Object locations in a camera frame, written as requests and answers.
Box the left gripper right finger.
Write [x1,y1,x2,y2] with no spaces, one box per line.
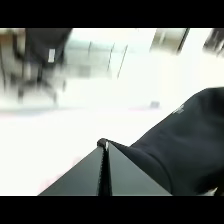
[107,142,172,197]

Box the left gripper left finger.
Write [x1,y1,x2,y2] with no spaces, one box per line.
[39,146,105,197]

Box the black garment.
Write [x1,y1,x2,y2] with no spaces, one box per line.
[97,87,224,197]

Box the black office chair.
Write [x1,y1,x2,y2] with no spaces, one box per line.
[13,28,73,101]

